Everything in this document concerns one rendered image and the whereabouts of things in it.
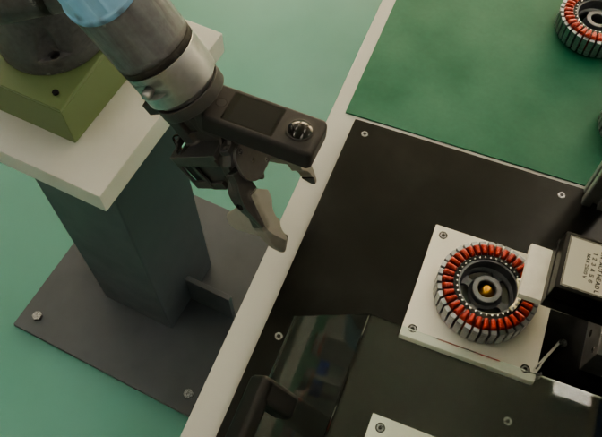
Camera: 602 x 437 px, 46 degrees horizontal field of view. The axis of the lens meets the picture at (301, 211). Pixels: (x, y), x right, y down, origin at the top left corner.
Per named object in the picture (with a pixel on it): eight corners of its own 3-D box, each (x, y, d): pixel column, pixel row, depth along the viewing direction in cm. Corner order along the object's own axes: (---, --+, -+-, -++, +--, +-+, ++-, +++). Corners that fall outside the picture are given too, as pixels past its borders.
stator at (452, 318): (420, 324, 78) (425, 312, 75) (447, 241, 83) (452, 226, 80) (520, 360, 76) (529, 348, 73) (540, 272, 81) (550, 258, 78)
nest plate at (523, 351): (398, 338, 79) (399, 334, 78) (434, 228, 86) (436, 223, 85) (530, 386, 76) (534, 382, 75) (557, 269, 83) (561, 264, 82)
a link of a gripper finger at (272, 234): (252, 247, 80) (224, 176, 76) (293, 250, 77) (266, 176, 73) (236, 263, 78) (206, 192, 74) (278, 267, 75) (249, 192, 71)
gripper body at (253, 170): (229, 141, 79) (166, 63, 71) (290, 138, 74) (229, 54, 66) (200, 194, 76) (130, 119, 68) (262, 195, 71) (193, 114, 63)
